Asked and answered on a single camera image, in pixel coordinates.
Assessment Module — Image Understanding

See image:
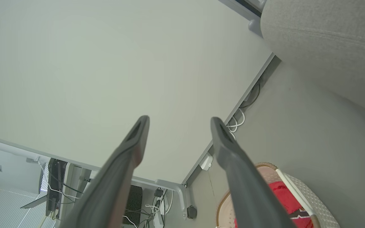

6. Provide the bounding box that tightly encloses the small white wall box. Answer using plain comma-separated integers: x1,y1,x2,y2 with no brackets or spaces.
199,153,214,171

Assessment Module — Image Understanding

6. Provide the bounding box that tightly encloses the white desk cable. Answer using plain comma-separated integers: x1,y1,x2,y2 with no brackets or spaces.
144,189,174,219

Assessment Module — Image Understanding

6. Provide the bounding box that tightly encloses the cream perforated laundry basket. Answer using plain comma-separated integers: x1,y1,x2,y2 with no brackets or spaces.
215,162,341,228

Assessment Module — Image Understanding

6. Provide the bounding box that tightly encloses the grey framed partition panel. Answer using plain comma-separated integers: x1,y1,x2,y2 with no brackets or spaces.
218,0,267,36

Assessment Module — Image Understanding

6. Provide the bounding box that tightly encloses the white partition panel grey frame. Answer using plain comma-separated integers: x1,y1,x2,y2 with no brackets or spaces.
0,0,276,219

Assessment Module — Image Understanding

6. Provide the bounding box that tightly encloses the thin black cable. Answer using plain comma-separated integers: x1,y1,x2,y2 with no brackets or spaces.
240,81,262,109

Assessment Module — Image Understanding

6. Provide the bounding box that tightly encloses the black flat monitor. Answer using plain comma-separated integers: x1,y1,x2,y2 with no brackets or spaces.
46,158,68,218

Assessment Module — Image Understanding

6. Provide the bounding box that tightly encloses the white power strip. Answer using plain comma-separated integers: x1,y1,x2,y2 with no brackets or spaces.
152,211,165,228

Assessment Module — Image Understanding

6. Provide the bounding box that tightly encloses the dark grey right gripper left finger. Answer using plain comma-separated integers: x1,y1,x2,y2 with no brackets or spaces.
59,115,150,228

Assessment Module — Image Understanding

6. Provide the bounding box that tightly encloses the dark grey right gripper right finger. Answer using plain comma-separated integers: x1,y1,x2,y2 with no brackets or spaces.
210,117,297,228

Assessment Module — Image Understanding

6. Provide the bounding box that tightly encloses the white coiled cable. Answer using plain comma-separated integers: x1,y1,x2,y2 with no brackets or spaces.
225,108,246,140

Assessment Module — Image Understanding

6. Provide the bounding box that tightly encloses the grey fabric chair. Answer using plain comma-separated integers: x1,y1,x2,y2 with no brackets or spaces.
260,0,365,119

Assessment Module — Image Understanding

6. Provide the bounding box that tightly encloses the black computer tower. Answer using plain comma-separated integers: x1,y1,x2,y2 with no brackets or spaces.
123,185,144,226

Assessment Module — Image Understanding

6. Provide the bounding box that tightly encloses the red fleece garment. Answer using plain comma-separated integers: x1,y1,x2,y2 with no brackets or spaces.
235,181,313,228

